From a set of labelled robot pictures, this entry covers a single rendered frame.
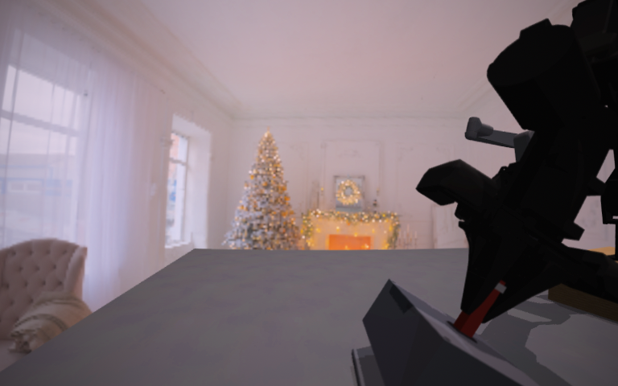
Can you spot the dark red peg with grey tip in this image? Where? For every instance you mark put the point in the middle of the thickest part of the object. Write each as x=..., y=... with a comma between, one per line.
x=468, y=324

